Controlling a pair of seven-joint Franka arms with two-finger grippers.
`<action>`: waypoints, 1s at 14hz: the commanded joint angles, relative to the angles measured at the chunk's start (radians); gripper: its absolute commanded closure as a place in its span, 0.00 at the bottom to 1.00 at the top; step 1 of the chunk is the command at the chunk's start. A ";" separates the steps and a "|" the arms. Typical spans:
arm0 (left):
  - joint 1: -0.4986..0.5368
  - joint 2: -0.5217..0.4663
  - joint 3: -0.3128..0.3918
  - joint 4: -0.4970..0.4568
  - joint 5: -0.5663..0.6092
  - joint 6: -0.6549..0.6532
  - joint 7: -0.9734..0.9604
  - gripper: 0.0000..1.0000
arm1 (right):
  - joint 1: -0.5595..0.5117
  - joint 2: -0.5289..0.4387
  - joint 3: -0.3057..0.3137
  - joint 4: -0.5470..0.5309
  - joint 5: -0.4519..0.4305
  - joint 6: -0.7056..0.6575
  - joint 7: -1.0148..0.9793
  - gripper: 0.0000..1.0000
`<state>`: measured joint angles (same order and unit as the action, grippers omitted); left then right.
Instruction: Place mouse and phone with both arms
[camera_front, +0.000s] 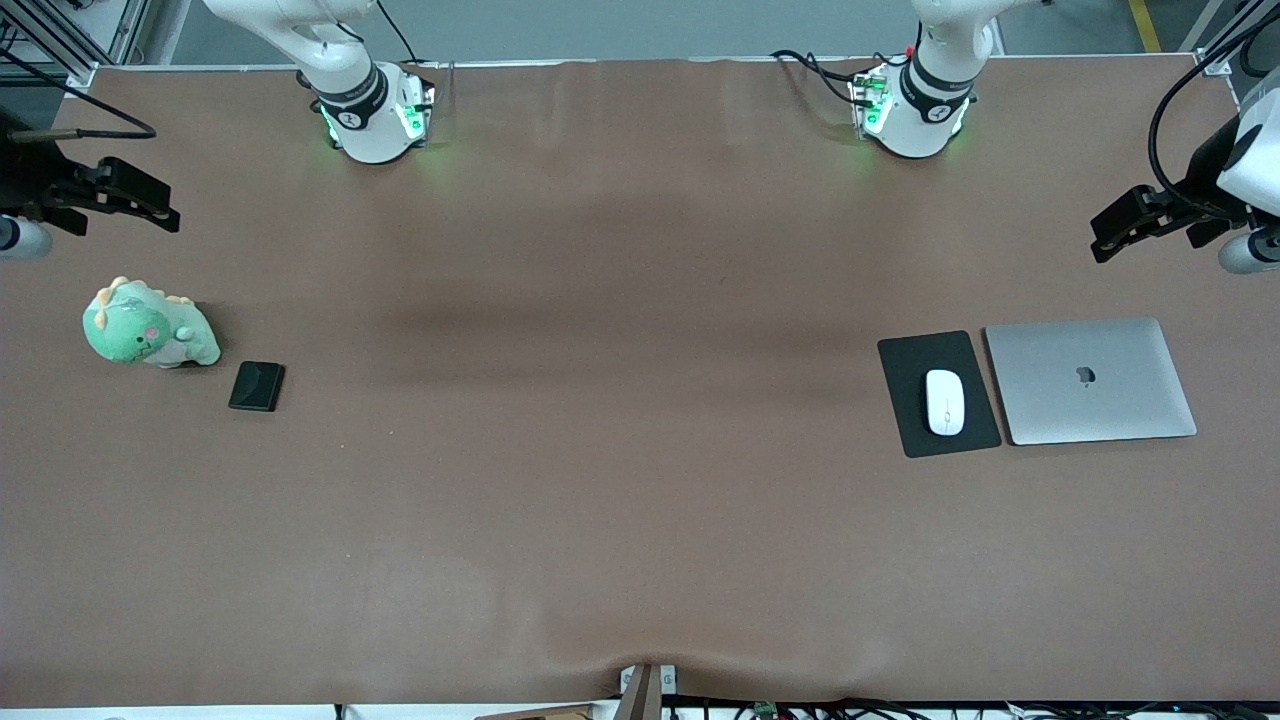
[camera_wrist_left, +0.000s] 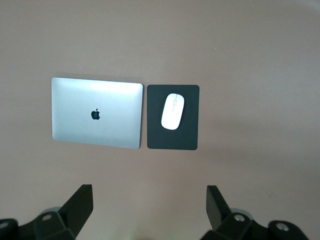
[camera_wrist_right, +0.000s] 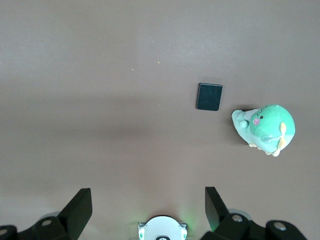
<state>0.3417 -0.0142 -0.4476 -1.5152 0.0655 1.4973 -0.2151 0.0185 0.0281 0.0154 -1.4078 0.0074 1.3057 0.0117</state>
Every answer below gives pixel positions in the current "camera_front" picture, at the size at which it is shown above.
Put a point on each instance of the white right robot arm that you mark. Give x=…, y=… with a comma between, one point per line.
x=365, y=120

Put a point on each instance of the green dinosaur plush toy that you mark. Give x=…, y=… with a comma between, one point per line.
x=130, y=330

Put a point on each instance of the brown table cover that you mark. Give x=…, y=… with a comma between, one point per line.
x=640, y=550

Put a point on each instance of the aluminium frame profile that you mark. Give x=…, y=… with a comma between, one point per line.
x=1215, y=50
x=128, y=25

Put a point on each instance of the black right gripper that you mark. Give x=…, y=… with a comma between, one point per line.
x=28, y=178

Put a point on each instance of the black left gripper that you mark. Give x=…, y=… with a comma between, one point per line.
x=1203, y=178

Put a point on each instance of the grey metal bracket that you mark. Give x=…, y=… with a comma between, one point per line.
x=669, y=680

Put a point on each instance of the silver closed laptop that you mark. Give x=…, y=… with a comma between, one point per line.
x=1090, y=400

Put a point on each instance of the small black square phone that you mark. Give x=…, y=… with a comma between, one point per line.
x=257, y=387

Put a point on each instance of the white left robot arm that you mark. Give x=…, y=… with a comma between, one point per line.
x=925, y=110

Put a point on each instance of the black mouse pad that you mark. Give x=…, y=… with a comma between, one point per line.
x=900, y=400

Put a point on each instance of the white computer mouse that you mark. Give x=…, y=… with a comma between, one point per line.
x=945, y=402

